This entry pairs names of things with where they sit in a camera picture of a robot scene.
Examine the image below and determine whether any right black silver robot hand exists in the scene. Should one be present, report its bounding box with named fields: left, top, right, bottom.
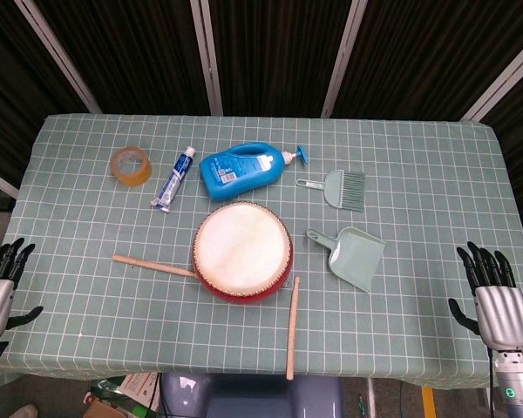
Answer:
left=447, top=241, right=523, bottom=352

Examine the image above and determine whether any wooden drumstick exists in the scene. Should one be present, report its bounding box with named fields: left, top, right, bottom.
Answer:
left=285, top=276, right=302, bottom=381
left=112, top=254, right=197, bottom=279

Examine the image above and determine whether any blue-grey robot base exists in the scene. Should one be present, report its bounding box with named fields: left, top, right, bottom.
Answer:
left=159, top=372, right=345, bottom=418

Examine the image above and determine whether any green hand brush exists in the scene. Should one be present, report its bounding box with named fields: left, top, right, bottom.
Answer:
left=295, top=169, right=366, bottom=213

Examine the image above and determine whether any red drum with white skin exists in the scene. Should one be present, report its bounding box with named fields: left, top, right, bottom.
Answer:
left=191, top=202, right=296, bottom=306

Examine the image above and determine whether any green checkered tablecloth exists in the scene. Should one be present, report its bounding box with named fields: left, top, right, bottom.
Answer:
left=0, top=113, right=523, bottom=389

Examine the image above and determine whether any green dustpan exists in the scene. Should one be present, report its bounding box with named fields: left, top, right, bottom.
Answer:
left=305, top=226, right=387, bottom=293

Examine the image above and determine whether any green white cardboard box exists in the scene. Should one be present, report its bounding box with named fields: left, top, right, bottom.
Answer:
left=89, top=372, right=162, bottom=415

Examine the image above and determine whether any yellow tape roll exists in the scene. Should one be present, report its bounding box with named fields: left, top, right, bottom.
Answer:
left=110, top=146, right=153, bottom=188

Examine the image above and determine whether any blue white toothpaste tube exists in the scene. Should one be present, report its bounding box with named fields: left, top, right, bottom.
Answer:
left=151, top=145, right=197, bottom=214

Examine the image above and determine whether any blue pump detergent bottle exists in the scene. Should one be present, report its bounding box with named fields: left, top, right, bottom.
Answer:
left=199, top=142, right=309, bottom=203

